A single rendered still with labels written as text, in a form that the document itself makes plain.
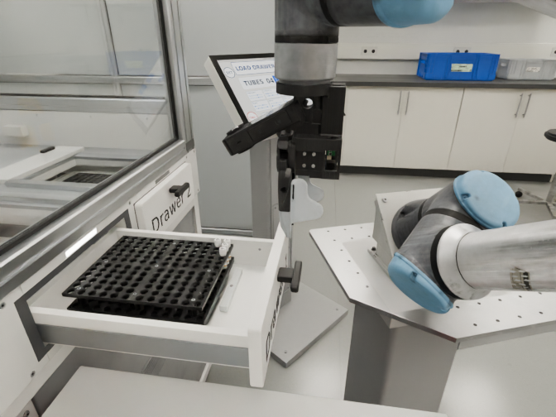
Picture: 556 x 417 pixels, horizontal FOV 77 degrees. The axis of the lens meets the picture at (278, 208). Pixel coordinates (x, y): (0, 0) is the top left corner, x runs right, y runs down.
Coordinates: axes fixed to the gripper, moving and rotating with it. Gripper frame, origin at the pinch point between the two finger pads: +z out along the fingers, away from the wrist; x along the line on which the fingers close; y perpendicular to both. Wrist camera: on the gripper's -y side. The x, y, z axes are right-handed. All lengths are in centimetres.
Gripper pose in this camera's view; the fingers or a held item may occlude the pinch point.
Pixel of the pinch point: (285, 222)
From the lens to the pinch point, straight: 52.8
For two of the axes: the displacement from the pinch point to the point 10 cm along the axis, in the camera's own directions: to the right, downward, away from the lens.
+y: 9.9, 0.6, -1.2
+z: 0.0, 9.0, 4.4
